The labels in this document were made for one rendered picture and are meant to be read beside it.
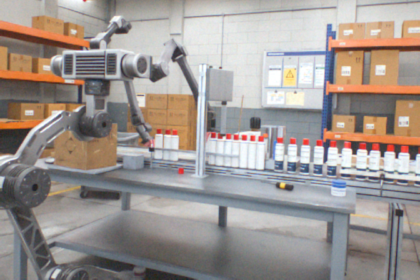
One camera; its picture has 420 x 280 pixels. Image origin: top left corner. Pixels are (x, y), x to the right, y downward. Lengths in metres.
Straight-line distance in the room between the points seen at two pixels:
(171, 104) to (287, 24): 2.54
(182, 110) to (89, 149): 3.68
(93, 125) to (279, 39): 5.26
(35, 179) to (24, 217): 0.29
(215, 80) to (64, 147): 1.01
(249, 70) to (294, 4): 1.38
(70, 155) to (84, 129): 0.35
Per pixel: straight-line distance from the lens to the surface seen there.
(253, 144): 2.27
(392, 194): 2.19
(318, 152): 2.19
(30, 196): 1.77
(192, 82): 2.43
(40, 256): 2.14
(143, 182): 2.08
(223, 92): 2.23
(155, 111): 6.06
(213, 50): 7.31
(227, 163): 2.32
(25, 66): 6.14
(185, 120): 5.84
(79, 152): 2.34
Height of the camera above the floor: 1.27
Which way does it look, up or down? 3 degrees down
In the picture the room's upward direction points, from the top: 2 degrees clockwise
